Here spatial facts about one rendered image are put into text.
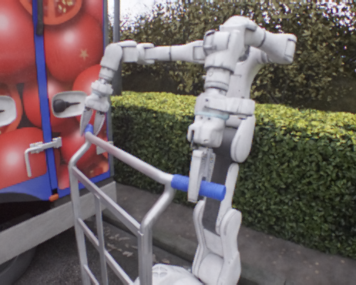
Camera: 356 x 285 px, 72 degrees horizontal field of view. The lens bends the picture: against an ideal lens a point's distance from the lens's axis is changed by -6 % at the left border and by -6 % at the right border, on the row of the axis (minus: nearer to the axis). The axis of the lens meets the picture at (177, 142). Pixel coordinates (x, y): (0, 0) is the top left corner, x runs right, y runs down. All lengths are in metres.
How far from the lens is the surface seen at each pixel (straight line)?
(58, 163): 1.94
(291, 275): 2.21
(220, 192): 0.59
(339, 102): 4.31
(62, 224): 2.14
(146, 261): 0.71
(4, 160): 1.76
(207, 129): 0.57
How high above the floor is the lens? 1.48
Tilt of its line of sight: 16 degrees down
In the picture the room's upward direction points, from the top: 1 degrees clockwise
